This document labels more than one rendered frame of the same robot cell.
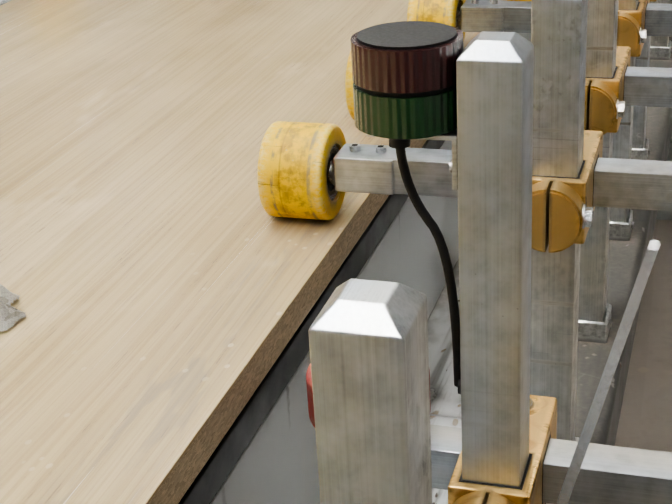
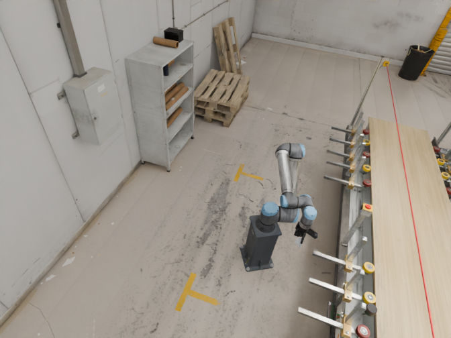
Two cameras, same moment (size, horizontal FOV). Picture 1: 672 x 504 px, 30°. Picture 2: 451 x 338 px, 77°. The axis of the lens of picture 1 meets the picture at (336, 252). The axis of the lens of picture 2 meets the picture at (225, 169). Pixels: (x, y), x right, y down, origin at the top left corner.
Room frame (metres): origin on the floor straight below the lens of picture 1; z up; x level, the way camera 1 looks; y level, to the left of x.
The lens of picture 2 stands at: (1.36, -1.05, 2.84)
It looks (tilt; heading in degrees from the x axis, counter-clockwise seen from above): 43 degrees down; 178
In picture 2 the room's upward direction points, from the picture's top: 6 degrees clockwise
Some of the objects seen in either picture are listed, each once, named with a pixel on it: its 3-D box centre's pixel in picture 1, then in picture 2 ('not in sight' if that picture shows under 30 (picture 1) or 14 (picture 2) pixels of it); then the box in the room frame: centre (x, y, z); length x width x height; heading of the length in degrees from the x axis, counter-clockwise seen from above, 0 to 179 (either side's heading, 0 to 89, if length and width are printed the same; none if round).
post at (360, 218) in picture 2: not in sight; (353, 229); (-0.09, 0.15, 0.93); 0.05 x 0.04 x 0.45; 162
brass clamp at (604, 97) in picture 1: (596, 90); not in sight; (1.13, -0.25, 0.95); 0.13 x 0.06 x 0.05; 162
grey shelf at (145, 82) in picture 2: not in sight; (166, 106); (-2.05, -1.80, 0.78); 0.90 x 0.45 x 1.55; 163
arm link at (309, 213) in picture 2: not in sight; (309, 215); (0.07, -0.35, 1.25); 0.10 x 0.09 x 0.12; 0
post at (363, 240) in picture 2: not in sight; (352, 255); (0.16, 0.07, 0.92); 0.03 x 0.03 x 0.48; 72
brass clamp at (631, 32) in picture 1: (621, 23); not in sight; (1.37, -0.33, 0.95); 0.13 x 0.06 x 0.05; 162
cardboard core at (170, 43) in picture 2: not in sight; (166, 42); (-2.16, -1.77, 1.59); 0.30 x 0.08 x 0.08; 73
